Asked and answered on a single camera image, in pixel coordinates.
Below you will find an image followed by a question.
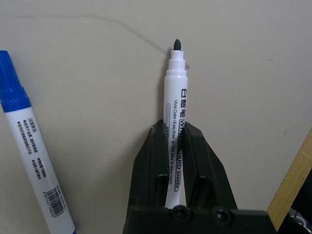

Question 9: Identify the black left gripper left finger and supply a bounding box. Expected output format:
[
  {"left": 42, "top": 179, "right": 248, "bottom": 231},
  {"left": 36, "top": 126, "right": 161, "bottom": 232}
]
[{"left": 126, "top": 120, "right": 171, "bottom": 210}]

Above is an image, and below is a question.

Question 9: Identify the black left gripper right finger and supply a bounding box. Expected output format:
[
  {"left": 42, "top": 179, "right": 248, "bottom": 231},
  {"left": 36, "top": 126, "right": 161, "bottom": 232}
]
[{"left": 181, "top": 123, "right": 239, "bottom": 211}]

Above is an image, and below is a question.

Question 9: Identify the black whiteboard marker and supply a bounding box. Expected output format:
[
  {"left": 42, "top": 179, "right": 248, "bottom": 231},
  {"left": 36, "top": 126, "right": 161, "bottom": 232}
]
[{"left": 163, "top": 39, "right": 189, "bottom": 210}]

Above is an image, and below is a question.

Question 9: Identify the blue capped whiteboard marker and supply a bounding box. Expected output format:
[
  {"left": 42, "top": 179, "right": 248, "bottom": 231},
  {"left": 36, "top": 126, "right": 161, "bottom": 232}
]
[{"left": 0, "top": 50, "right": 77, "bottom": 234}]

